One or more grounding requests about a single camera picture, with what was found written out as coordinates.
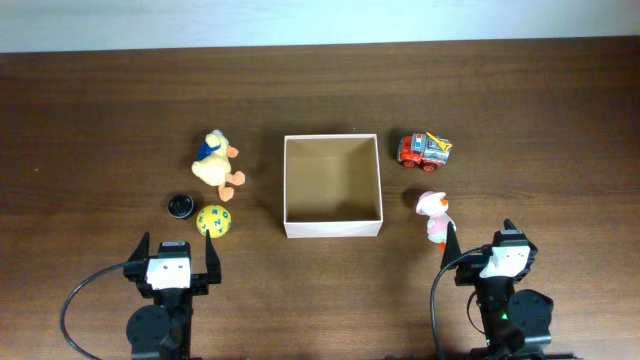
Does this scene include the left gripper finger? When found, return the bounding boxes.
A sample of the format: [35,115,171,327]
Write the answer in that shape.
[128,232,150,262]
[205,230,222,284]

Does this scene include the pink hat duck figurine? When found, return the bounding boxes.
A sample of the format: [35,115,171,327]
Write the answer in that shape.
[416,191,456,252]

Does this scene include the yellow plush duck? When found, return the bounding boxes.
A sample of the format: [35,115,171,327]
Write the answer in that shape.
[191,129,246,202]

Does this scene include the red grey toy truck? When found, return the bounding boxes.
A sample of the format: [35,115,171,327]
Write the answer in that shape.
[396,132,453,172]

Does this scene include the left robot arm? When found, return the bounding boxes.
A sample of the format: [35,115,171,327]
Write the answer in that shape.
[123,232,222,360]

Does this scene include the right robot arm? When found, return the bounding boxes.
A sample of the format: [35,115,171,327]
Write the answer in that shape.
[439,219,553,359]

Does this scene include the yellow letter ball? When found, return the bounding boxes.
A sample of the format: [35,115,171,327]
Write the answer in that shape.
[196,205,232,238]

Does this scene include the black round cap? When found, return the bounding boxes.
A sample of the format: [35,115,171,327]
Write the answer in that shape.
[167,194,195,220]

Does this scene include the pink open cardboard box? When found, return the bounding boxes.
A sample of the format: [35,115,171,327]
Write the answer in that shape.
[283,134,384,238]

